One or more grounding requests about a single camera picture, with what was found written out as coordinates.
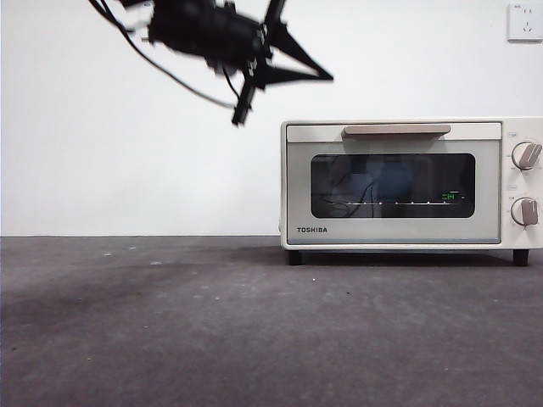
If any white wall socket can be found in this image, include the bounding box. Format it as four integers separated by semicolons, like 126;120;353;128
507;3;543;42

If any blue ribbed bowl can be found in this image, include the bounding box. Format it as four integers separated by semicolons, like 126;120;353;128
367;160;416;201

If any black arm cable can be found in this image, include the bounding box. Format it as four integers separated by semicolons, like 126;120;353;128
87;0;238;109

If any white Toshiba toaster oven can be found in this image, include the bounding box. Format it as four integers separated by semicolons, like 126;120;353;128
278;118;543;267

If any beige oven knob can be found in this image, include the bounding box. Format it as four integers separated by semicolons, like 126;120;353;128
511;142;543;171
510;197;540;226

